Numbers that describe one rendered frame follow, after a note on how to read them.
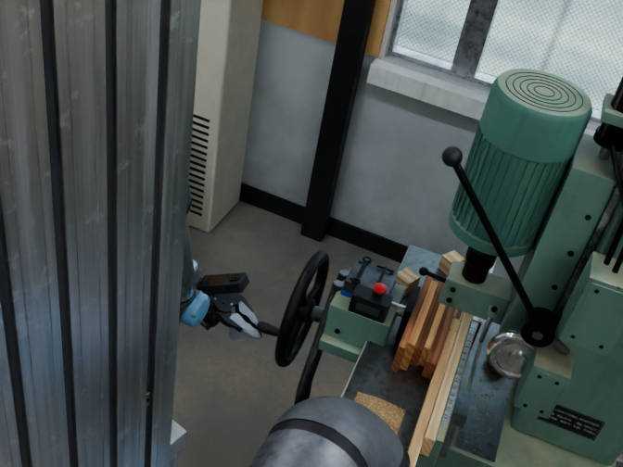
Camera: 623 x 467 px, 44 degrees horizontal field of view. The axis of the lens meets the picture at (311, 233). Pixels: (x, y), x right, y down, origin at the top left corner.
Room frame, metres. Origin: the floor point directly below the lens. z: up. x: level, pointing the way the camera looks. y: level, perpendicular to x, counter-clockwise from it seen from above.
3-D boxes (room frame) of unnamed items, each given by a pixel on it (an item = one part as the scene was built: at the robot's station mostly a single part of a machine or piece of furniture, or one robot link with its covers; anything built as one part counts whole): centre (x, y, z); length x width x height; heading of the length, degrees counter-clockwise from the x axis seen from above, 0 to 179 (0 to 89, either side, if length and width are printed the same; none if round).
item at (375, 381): (1.23, -0.23, 0.87); 0.61 x 0.30 x 0.06; 167
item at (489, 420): (1.22, -0.46, 0.76); 0.57 x 0.45 x 0.09; 77
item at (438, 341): (1.21, -0.31, 0.92); 0.21 x 0.02 x 0.04; 167
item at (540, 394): (1.05, -0.49, 1.02); 0.09 x 0.07 x 0.12; 167
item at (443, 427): (1.20, -0.37, 0.93); 0.60 x 0.02 x 0.06; 167
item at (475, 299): (1.24, -0.36, 1.03); 0.14 x 0.07 x 0.09; 77
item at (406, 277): (1.37, -0.24, 0.92); 0.04 x 0.04 x 0.04; 51
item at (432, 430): (1.21, -0.36, 0.92); 0.60 x 0.02 x 0.05; 167
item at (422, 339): (1.25, -0.29, 0.92); 0.24 x 0.02 x 0.05; 167
